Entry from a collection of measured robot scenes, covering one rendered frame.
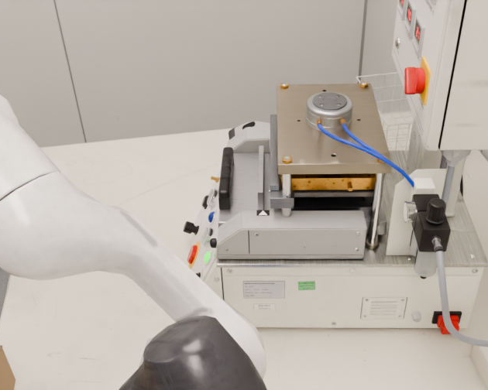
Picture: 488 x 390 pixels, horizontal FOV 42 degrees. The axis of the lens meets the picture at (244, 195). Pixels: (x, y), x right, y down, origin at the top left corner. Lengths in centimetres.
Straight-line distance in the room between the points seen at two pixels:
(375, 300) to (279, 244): 22
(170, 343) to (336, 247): 55
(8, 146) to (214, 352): 28
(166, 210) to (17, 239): 89
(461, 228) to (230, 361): 71
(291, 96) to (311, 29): 147
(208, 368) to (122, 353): 67
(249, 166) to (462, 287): 45
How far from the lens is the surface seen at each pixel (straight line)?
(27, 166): 65
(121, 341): 124
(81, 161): 173
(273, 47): 264
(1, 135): 66
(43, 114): 276
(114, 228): 66
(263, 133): 128
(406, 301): 118
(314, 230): 105
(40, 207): 63
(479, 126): 97
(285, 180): 102
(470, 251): 116
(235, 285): 113
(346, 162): 101
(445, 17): 89
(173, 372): 56
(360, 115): 113
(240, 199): 116
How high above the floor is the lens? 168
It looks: 37 degrees down
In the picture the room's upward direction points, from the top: 3 degrees counter-clockwise
